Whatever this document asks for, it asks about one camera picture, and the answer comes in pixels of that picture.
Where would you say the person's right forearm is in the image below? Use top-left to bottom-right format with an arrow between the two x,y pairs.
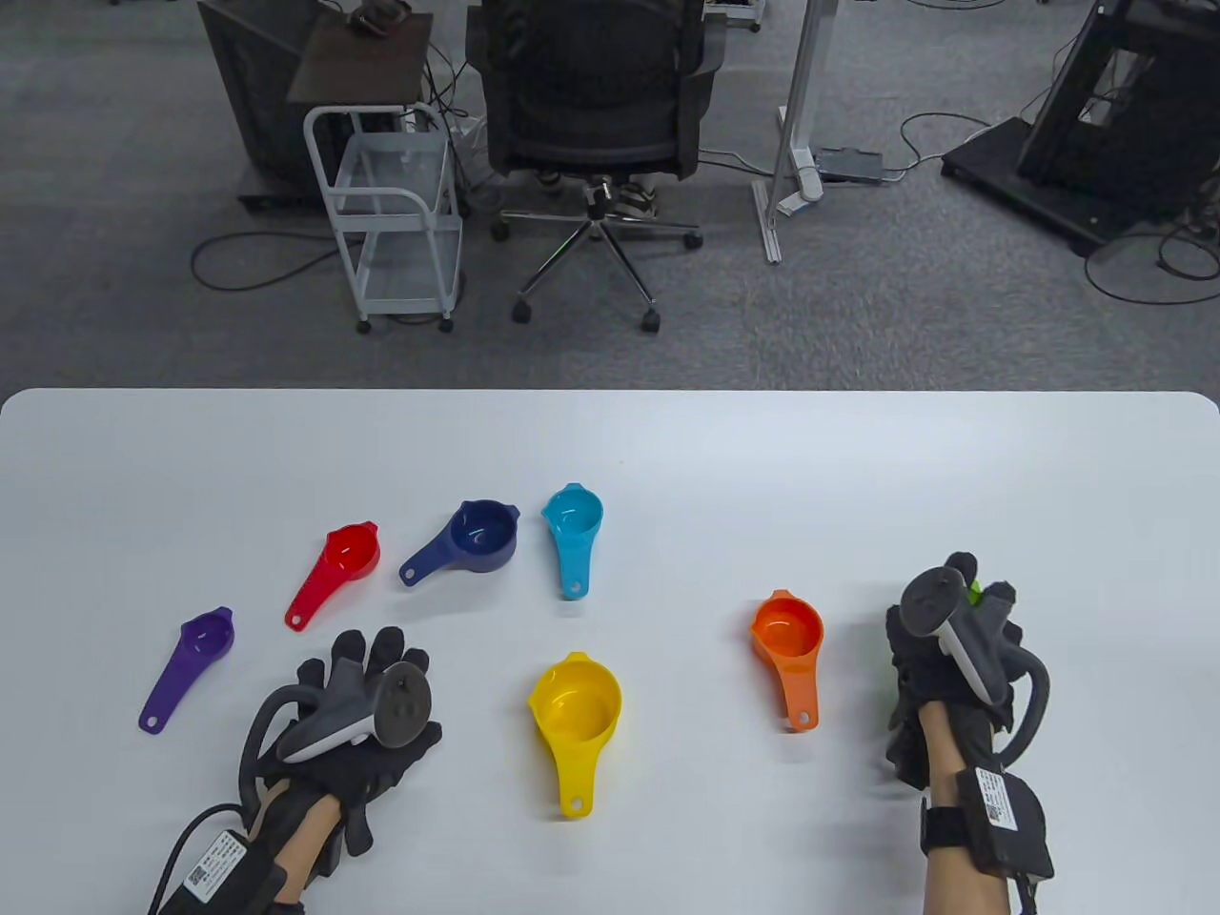
918,701 -> 1028,915

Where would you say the thin black adapter cable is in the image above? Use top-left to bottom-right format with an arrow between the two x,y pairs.
882,112 -> 994,182

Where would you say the black cable bundle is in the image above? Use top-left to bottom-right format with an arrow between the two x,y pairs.
417,38 -> 489,213

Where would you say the white rolling cart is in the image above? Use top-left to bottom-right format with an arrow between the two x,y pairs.
303,102 -> 466,335

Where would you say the black coiled floor cable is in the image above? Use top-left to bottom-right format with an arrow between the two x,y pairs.
1085,221 -> 1220,306

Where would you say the yellow plastic measuring cup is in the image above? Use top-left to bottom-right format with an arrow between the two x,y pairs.
528,652 -> 623,820

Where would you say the person's left forearm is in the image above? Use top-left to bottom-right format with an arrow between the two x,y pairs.
255,793 -> 346,915

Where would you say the black cabinet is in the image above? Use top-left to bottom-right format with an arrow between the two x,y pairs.
197,0 -> 330,213

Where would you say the brown side table top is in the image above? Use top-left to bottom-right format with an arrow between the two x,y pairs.
287,11 -> 435,106

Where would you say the black equipment stand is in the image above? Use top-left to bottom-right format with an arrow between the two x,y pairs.
941,0 -> 1220,258

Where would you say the orange plastic measuring cup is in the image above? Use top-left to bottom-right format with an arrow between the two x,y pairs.
750,589 -> 824,733

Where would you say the red plastic measuring cup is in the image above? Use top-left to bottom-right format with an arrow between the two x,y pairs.
284,520 -> 381,633

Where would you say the black right wrist sensor box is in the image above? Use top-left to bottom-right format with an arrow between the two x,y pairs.
920,767 -> 1056,883

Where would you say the light blue plastic measuring cup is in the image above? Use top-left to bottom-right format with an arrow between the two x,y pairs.
541,482 -> 605,601

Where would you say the navy blue plastic measuring cup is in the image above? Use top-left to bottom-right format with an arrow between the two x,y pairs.
398,499 -> 521,588

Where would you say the white metal desk leg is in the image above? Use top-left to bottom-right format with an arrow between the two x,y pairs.
753,0 -> 840,265

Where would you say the black mesh office chair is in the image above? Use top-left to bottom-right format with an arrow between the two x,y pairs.
464,0 -> 729,334

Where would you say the grey hand controller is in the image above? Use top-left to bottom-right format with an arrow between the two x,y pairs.
901,567 -> 1051,763
238,662 -> 433,811

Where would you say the dark object on side table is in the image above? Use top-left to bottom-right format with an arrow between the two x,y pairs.
348,0 -> 413,37

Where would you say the grey right hand controller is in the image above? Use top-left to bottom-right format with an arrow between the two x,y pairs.
901,567 -> 1051,763

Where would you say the grey left hand controller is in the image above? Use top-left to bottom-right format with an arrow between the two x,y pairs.
238,662 -> 433,811

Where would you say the black left wrist sensor box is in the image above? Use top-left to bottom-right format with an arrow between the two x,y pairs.
151,827 -> 289,915

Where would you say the black wrist sensor box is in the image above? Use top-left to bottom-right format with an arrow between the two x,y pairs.
151,827 -> 289,915
920,767 -> 1056,883

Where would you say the purple plastic measuring cup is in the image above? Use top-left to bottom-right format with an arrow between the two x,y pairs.
138,606 -> 235,736

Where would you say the black power adapter box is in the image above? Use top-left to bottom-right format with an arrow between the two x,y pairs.
817,146 -> 888,185

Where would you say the black looped floor cable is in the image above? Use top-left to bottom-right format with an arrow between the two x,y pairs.
191,232 -> 341,293

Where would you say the person's left hand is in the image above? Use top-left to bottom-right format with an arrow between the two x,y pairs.
250,626 -> 444,856

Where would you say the person's right hand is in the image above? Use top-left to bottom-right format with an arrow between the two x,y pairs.
884,552 -> 1026,790

